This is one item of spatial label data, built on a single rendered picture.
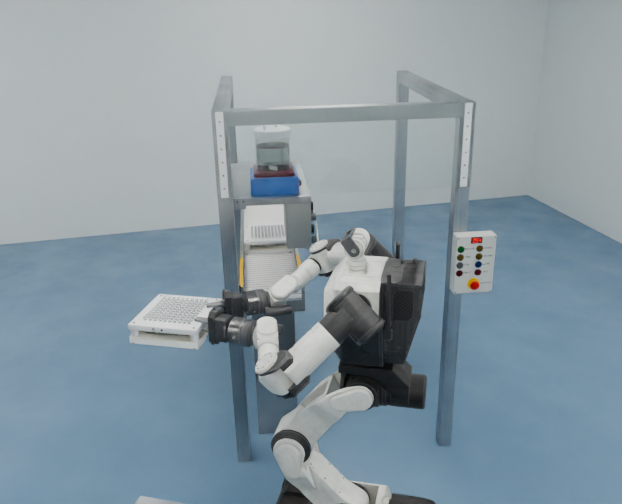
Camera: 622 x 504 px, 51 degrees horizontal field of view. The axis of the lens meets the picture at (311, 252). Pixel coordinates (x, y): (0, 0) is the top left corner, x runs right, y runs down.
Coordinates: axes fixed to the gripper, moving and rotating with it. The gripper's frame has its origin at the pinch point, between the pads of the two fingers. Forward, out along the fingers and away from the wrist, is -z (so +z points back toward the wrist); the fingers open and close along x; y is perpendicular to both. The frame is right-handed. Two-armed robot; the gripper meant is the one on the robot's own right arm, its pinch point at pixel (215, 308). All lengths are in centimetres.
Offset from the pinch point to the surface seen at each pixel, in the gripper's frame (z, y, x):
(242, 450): 16, 41, 97
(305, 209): 47, 40, -19
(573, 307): 269, 114, 100
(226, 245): 13.8, 42.3, -6.1
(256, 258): 38, 87, 21
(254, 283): 29, 58, 20
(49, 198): -71, 401, 71
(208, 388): 13, 108, 105
